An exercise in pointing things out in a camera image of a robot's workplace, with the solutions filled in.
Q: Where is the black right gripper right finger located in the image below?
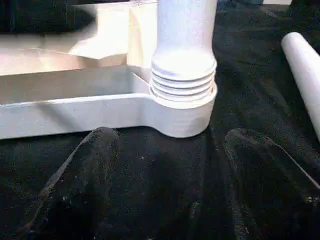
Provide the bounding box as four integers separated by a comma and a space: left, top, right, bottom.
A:
223, 127, 320, 240

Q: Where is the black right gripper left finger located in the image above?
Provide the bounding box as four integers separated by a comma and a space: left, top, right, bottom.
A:
22, 126, 121, 240

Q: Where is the white plastic table top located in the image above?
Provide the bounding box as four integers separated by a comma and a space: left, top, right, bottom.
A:
0, 0, 218, 140

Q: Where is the white plastic table leg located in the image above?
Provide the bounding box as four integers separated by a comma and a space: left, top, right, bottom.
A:
279, 31, 320, 143
150, 0, 218, 103

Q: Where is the black work mat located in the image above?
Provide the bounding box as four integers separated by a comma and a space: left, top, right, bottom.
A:
0, 0, 320, 240

